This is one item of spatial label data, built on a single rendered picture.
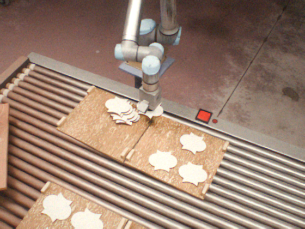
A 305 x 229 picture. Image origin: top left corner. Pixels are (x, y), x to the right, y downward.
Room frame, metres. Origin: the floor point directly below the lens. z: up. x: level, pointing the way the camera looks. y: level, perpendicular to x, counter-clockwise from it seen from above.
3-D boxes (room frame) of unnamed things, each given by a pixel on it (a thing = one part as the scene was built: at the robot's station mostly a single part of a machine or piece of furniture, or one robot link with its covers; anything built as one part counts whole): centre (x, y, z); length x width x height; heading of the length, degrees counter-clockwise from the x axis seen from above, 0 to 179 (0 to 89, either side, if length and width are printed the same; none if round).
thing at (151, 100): (1.06, 0.03, 1.17); 0.12 x 0.09 x 0.16; 149
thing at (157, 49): (1.18, 0.02, 1.32); 0.11 x 0.11 x 0.08; 81
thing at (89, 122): (1.10, 0.24, 0.93); 0.41 x 0.35 x 0.02; 63
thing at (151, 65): (1.08, 0.01, 1.33); 0.09 x 0.08 x 0.11; 171
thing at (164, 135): (0.92, -0.13, 0.93); 0.41 x 0.35 x 0.02; 64
